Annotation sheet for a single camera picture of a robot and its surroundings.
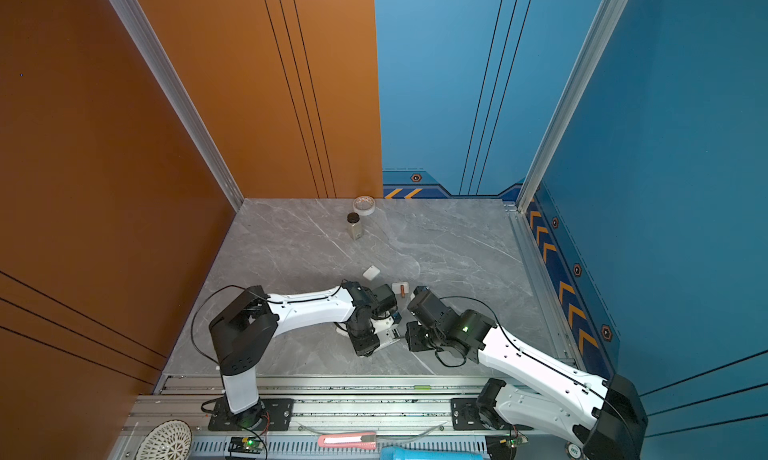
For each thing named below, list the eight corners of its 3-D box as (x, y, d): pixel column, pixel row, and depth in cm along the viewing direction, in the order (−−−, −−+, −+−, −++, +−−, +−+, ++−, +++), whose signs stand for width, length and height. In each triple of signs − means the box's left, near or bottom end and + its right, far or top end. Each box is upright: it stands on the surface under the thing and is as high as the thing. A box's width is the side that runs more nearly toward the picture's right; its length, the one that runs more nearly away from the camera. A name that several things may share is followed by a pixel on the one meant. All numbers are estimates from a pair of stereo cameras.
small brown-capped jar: (350, 241, 111) (346, 222, 103) (351, 230, 115) (348, 212, 107) (362, 241, 111) (360, 222, 103) (363, 230, 115) (361, 212, 107)
